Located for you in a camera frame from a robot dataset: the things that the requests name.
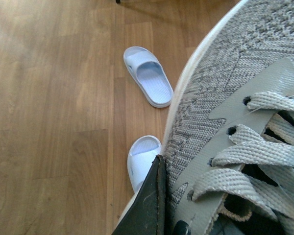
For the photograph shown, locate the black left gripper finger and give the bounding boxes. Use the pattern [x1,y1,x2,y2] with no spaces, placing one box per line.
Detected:
[113,155,166,235]

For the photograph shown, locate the grey knit sneaker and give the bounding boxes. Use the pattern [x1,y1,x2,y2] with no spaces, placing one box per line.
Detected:
[160,0,294,235]

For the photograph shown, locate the light blue slide sandal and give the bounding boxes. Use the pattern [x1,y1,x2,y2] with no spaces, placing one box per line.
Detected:
[123,46,173,108]
[126,135,162,194]

